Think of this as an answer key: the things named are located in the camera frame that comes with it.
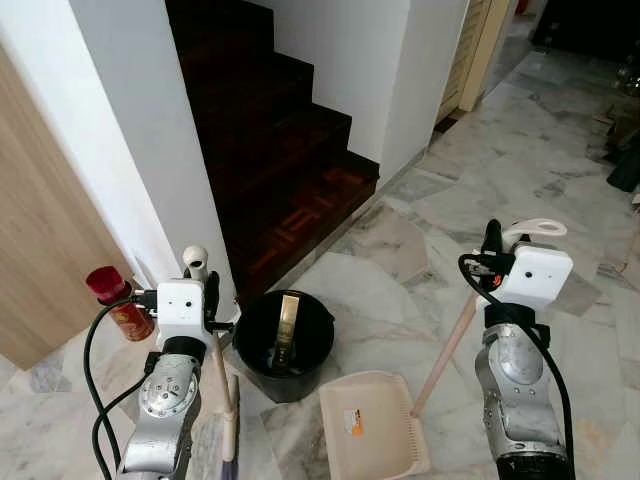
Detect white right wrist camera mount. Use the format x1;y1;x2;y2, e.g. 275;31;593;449
494;245;575;311

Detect black plastic bucket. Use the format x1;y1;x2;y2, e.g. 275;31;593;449
232;289;337;404

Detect black cabinet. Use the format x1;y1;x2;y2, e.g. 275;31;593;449
528;0;640;63

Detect brown cardboard box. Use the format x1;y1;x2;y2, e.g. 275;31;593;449
588;95;640;161

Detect beige louvred door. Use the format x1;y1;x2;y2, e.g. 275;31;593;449
434;0;518;127

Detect dark wooden staircase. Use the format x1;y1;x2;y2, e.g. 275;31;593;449
164;0;382;303

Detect beige long-handled dustpan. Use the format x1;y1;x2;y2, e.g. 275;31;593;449
318;217;568;480

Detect glass bottles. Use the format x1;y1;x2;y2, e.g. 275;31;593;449
614;55;640;98

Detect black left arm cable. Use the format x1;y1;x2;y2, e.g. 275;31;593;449
83;288;161;480

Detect gold bottle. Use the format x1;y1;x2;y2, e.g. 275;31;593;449
272;294;302;369

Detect beige broom with purple bristles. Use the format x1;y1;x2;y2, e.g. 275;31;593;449
183;244;242;480

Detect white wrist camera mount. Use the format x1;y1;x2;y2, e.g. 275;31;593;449
156;279;209;351
494;245;575;311

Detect red can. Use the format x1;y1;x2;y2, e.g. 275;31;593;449
85;265;157;343

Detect light wood panel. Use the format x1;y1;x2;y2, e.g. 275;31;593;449
0;45;138;372

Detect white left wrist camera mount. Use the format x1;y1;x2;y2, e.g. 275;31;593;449
156;279;209;351

